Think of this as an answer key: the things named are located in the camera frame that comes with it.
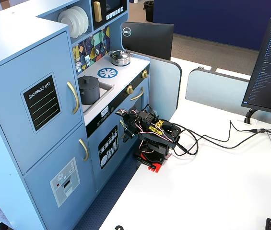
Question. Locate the blue oven door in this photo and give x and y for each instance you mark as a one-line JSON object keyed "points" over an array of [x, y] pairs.
{"points": [[137, 103]]}

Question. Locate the blue dishwasher door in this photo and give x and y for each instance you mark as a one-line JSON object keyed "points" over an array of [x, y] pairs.
{"points": [[94, 155]]}

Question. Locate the speckled toy strainer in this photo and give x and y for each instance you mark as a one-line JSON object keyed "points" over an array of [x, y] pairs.
{"points": [[78, 65]]}

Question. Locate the long light blue desk divider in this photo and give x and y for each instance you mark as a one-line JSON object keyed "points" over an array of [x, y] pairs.
{"points": [[212, 91]]}

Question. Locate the steel toy pot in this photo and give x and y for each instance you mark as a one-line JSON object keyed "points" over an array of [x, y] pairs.
{"points": [[121, 62]]}

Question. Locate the blue toy kitchen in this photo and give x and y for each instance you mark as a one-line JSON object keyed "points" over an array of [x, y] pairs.
{"points": [[5, 36]]}

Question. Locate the toy kitchen sink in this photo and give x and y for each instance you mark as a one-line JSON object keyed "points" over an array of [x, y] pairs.
{"points": [[106, 89]]}

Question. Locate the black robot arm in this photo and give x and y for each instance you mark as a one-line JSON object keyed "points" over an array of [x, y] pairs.
{"points": [[159, 143]]}

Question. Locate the steel toy ladle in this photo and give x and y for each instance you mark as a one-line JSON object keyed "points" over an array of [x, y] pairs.
{"points": [[97, 52]]}

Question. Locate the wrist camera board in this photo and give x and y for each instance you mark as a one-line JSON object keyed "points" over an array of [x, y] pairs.
{"points": [[121, 111]]}

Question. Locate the black trash bin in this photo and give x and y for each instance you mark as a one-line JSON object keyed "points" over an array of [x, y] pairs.
{"points": [[149, 12]]}

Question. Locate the gray pot lid with knob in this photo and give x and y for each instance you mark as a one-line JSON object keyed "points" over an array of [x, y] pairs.
{"points": [[92, 84]]}

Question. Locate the monitor showing dark code screen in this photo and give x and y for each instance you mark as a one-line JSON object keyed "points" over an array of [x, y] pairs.
{"points": [[269, 72]]}

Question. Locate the white toy plate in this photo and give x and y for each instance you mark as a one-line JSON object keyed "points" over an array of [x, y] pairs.
{"points": [[66, 22], [79, 22], [86, 20]]}

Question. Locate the black Dell monitor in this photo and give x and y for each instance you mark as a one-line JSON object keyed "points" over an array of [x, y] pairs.
{"points": [[149, 38]]}

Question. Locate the gold stove knob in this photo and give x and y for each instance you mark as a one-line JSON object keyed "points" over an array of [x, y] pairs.
{"points": [[144, 74], [129, 89]]}

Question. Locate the steel toy spoon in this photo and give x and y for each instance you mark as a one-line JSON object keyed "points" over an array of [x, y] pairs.
{"points": [[104, 46]]}

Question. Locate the gray toy pot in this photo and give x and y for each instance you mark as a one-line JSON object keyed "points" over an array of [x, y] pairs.
{"points": [[89, 97]]}

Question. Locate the small black round object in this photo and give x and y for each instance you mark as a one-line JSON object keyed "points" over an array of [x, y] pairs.
{"points": [[119, 228]]}

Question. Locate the blue fridge door with dispenser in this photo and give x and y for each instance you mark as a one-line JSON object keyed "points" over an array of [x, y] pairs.
{"points": [[41, 172]]}

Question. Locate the blue fridge door with chalkboard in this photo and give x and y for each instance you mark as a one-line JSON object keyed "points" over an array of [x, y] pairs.
{"points": [[5, 95]]}

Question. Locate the black toy microwave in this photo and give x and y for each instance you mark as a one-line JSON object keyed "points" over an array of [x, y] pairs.
{"points": [[112, 4]]}

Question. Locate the colourful geometric backsplash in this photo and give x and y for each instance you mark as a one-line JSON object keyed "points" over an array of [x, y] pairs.
{"points": [[77, 52]]}

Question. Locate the rounded light blue desk divider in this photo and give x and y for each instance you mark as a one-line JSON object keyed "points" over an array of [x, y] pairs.
{"points": [[164, 91]]}

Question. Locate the steel pot lid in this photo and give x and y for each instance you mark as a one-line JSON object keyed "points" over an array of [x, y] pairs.
{"points": [[118, 54]]}

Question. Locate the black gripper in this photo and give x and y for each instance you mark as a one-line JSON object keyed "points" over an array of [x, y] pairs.
{"points": [[128, 131]]}

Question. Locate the red table clamp base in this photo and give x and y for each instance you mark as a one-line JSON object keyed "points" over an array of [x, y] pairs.
{"points": [[156, 167]]}

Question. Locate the black shopping list chalkboard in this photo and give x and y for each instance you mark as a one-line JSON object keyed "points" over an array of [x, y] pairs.
{"points": [[41, 103]]}

